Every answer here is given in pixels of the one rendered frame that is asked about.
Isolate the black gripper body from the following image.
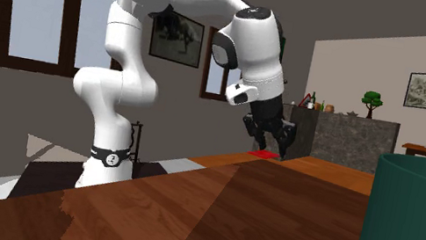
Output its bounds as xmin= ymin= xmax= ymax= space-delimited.
xmin=244 ymin=91 xmax=289 ymax=138

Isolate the small dark-framed window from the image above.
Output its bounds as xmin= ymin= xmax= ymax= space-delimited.
xmin=197 ymin=25 xmax=250 ymax=105

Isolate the red flat square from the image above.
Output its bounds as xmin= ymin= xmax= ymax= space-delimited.
xmin=246 ymin=147 xmax=281 ymax=162

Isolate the dark robot stand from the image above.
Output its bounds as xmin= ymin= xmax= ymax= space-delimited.
xmin=7 ymin=137 xmax=171 ymax=224

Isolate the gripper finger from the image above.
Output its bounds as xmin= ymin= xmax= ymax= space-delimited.
xmin=237 ymin=113 xmax=271 ymax=151
xmin=268 ymin=118 xmax=300 ymax=163

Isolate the black thin metal frame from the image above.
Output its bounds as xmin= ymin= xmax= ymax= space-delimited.
xmin=124 ymin=120 xmax=146 ymax=165

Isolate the grey stone sideboard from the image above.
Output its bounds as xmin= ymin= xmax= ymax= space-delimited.
xmin=283 ymin=78 xmax=407 ymax=179

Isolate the dark framed wall picture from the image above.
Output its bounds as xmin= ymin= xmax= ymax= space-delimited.
xmin=146 ymin=7 xmax=209 ymax=70

